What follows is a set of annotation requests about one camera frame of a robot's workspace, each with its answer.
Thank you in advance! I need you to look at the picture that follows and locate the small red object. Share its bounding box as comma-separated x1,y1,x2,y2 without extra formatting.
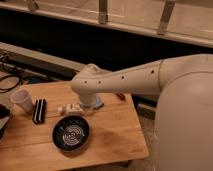
116,93,126,100

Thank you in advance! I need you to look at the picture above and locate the dark object at left edge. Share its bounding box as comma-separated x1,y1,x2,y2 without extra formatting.
0,104,10,139

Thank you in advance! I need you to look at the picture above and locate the dark ceramic bowl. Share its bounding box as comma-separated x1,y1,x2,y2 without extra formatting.
52,115,90,152

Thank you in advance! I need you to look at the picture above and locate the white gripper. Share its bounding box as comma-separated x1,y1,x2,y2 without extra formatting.
58,103,97,116

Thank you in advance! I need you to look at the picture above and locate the blue sponge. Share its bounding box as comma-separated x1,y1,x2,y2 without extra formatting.
96,97,104,109

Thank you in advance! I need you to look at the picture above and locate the white plastic cup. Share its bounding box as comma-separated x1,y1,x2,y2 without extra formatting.
10,89,33,113

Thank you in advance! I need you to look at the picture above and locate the black rectangular block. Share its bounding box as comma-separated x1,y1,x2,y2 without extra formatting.
32,99,46,124

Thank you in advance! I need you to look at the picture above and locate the wooden table board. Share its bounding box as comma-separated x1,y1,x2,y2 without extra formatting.
0,81,149,171

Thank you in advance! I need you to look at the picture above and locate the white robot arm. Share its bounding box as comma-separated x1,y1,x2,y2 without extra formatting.
71,54,213,171

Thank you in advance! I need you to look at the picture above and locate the black cable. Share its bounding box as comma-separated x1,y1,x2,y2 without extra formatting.
0,73,23,94

